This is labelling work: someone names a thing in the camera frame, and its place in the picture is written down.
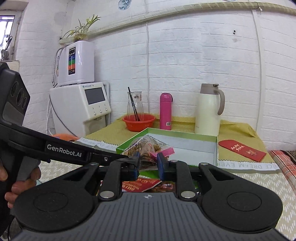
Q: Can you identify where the glass carafe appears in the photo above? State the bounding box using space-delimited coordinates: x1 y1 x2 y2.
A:
126 91 144 119

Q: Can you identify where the white water purifier unit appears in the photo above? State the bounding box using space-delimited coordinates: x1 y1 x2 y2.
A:
57 41 94 86

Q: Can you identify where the orange plastic basket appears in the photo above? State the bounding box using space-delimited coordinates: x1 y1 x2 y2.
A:
122 113 156 132

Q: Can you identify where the plaid red cloth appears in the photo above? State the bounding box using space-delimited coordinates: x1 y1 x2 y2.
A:
269 150 296 192

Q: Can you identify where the red snack packet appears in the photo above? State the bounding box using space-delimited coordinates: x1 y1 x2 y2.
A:
122 178 161 193

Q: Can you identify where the yellow-green tablecloth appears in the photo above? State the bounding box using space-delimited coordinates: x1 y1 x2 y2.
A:
86 117 274 163

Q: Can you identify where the white water dispenser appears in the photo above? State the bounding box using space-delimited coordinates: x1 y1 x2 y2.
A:
50 82 111 138

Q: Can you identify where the chevron patterned table mat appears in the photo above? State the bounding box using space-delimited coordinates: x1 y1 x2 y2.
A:
37 160 295 240

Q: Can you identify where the pink-edged snack packet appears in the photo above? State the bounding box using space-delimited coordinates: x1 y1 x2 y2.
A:
122 135 175 171

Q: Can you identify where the red envelope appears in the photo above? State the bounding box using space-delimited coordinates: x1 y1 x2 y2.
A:
218 140 266 162

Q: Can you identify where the pink thermos bottle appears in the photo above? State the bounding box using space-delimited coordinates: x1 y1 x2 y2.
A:
159 93 173 130

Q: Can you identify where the potted green plant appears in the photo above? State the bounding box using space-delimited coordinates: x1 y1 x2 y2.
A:
62 15 101 42

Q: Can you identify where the green cardboard box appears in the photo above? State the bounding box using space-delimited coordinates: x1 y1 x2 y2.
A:
116 128 218 166

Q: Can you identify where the white thermos jug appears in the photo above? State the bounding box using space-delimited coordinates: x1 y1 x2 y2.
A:
195 83 225 137

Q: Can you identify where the person's left hand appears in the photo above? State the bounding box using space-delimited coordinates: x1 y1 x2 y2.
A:
1 166 41 209

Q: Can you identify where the black straw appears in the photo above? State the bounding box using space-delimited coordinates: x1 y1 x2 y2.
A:
128 87 140 121

